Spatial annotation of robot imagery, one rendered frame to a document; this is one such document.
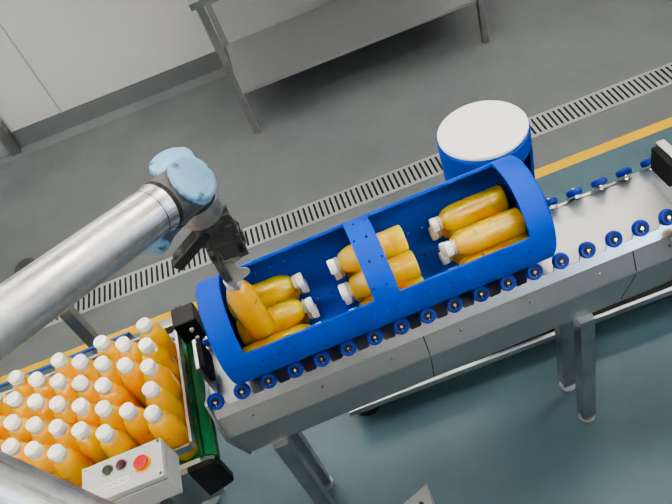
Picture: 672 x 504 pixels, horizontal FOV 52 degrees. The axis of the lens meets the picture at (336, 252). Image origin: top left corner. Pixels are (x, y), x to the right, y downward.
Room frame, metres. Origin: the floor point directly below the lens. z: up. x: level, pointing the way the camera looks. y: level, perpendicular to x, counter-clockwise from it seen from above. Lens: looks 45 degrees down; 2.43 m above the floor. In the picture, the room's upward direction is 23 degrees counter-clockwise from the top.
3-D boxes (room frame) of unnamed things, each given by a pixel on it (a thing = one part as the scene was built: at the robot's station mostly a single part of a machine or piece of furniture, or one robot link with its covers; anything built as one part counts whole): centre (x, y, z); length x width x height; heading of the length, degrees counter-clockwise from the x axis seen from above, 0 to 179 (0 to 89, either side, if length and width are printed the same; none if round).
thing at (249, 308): (1.15, 0.25, 1.20); 0.07 x 0.07 x 0.19
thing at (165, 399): (1.12, 0.56, 0.99); 0.07 x 0.07 x 0.19
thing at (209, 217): (1.16, 0.23, 1.53); 0.10 x 0.09 x 0.05; 179
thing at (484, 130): (1.62, -0.56, 1.03); 0.28 x 0.28 x 0.01
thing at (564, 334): (1.27, -0.61, 0.31); 0.06 x 0.06 x 0.63; 89
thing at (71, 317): (1.57, 0.82, 0.55); 0.04 x 0.04 x 1.10; 89
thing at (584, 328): (1.13, -0.61, 0.31); 0.06 x 0.06 x 0.63; 89
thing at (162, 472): (0.92, 0.65, 1.05); 0.20 x 0.10 x 0.10; 89
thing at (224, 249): (1.16, 0.22, 1.44); 0.09 x 0.08 x 0.12; 89
